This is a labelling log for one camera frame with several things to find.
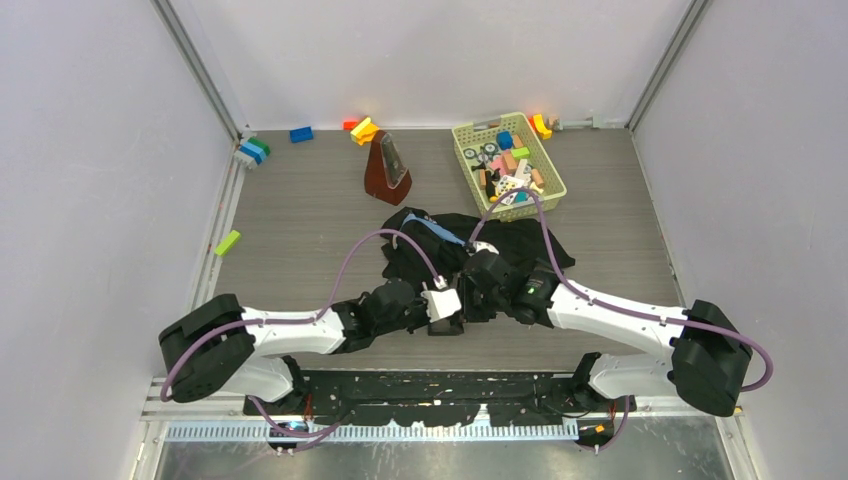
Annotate black printed t-shirt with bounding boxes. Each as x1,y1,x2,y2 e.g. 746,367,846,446
381,207,549,291

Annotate black square jewellery box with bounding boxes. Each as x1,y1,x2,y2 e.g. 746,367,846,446
427,319,464,337

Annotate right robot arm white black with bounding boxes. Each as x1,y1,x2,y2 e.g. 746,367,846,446
459,251,754,417

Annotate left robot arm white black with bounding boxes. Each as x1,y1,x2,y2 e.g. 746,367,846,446
158,279,461,414

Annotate white patterned toy block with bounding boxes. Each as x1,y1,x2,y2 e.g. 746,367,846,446
495,175,525,197

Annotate green plastic basket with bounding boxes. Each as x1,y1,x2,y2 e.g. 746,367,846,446
451,112,567,221

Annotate brown metronome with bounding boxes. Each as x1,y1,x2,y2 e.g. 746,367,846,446
364,130,412,206

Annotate blue cube in basket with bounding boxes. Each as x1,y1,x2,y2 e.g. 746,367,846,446
496,131,514,150

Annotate orange yellow blocks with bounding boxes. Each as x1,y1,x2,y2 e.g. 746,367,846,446
528,114,553,140

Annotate green block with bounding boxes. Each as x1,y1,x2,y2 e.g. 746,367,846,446
214,230,241,257

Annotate yellow red blocks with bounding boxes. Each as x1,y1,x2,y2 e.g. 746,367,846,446
343,116,380,146

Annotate blue brick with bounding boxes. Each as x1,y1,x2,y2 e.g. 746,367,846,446
289,126,314,144

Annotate blue green white blocks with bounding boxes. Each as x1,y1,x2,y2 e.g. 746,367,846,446
234,137,271,170

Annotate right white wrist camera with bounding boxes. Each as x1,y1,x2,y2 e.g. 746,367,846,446
465,241,499,255

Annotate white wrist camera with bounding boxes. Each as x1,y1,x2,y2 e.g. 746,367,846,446
421,276,462,323
465,241,499,255

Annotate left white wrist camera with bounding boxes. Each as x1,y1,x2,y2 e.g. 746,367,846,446
421,276,462,323

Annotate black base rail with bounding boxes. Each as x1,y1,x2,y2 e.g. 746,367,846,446
263,370,636,427

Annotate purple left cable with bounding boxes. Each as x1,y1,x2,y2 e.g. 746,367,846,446
160,229,445,455

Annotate purple cable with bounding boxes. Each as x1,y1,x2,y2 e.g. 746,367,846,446
160,229,445,455
468,188,775,455

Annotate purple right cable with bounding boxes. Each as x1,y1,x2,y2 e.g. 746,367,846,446
468,188,775,455

